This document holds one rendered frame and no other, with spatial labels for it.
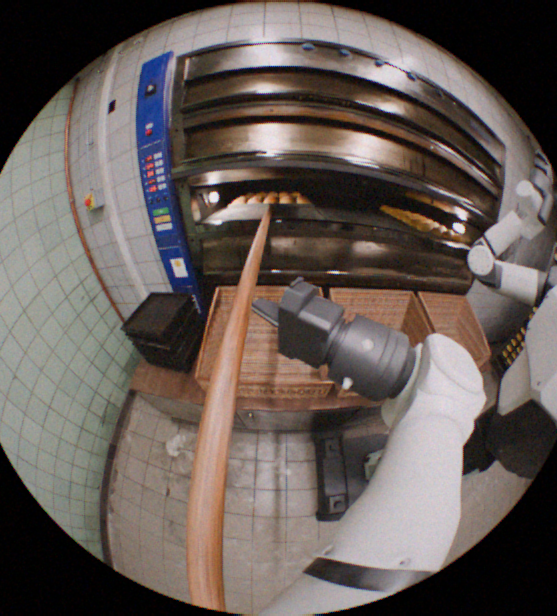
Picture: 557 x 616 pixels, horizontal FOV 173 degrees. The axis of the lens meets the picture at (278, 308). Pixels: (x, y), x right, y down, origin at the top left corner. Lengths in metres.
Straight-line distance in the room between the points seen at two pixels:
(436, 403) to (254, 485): 1.29
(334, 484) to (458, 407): 1.09
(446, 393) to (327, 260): 0.81
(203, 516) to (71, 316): 1.37
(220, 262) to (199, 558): 0.94
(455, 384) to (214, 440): 0.19
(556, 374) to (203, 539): 0.40
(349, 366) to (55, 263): 1.43
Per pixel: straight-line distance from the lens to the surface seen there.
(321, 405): 0.84
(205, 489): 0.17
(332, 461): 1.21
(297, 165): 0.65
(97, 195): 1.21
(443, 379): 0.16
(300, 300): 0.19
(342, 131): 0.88
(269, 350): 0.96
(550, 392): 0.34
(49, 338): 1.38
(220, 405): 0.17
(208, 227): 0.88
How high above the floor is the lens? 1.36
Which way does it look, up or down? 41 degrees down
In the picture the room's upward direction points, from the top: straight up
